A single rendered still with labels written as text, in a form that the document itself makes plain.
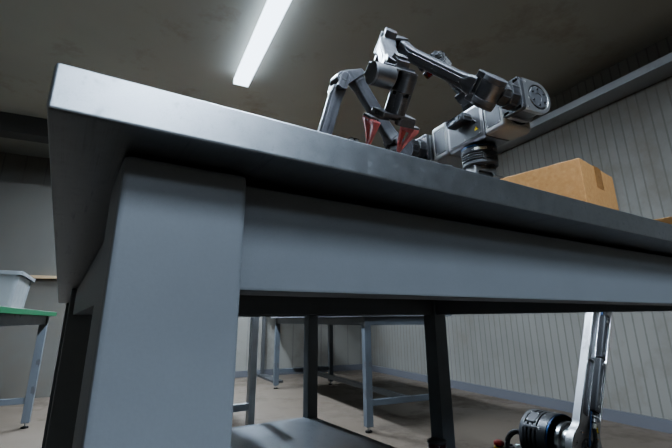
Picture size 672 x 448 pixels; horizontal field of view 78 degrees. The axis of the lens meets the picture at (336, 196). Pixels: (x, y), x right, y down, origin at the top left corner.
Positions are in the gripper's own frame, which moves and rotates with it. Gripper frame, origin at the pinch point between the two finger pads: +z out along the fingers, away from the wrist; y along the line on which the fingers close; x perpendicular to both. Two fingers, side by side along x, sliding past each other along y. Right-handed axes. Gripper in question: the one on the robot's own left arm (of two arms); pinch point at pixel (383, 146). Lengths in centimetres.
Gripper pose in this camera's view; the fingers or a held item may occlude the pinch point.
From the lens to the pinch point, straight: 111.8
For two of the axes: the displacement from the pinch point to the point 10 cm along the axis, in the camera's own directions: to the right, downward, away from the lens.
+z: -2.6, 9.1, 3.3
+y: -9.0, -1.0, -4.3
